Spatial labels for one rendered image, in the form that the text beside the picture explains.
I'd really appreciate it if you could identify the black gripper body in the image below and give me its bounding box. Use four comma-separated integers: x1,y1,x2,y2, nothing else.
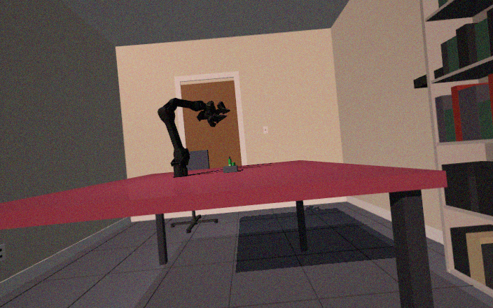
205,101,225,127

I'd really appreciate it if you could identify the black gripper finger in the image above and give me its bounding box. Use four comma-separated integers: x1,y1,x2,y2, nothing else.
213,114,227,123
219,105,230,114

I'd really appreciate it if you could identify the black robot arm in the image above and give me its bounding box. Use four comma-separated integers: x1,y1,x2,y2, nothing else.
158,98,216,178

